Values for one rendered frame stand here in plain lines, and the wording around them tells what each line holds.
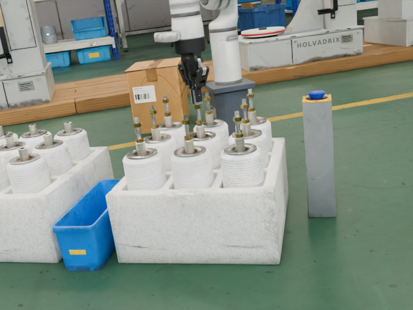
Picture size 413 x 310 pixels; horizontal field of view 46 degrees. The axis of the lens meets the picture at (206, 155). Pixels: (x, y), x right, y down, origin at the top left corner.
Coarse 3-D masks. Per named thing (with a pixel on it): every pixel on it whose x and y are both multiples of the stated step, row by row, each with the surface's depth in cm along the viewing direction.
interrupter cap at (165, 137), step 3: (150, 135) 130; (162, 135) 129; (165, 135) 129; (168, 135) 129; (144, 138) 128; (147, 138) 128; (150, 138) 128; (162, 138) 128; (165, 138) 126; (168, 138) 126; (147, 141) 125; (150, 141) 125; (153, 141) 125; (156, 141) 124; (159, 141) 124; (162, 141) 124
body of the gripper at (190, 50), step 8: (184, 40) 114; (192, 40) 114; (200, 40) 115; (176, 48) 116; (184, 48) 114; (192, 48) 114; (200, 48) 115; (184, 56) 119; (192, 56) 115; (200, 56) 116; (192, 64) 117; (192, 72) 118
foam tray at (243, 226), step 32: (128, 192) 114; (160, 192) 112; (192, 192) 109; (224, 192) 107; (256, 192) 106; (128, 224) 115; (160, 224) 113; (192, 224) 111; (224, 224) 110; (256, 224) 108; (128, 256) 118; (160, 256) 116; (192, 256) 114; (224, 256) 112; (256, 256) 111
